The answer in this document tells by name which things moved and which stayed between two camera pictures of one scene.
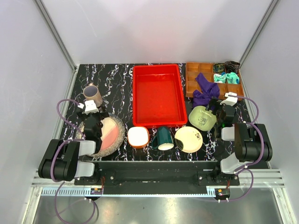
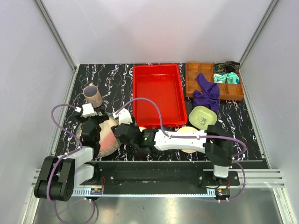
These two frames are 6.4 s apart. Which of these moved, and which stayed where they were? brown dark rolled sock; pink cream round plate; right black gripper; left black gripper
Moved: right black gripper
Stayed: left black gripper; brown dark rolled sock; pink cream round plate
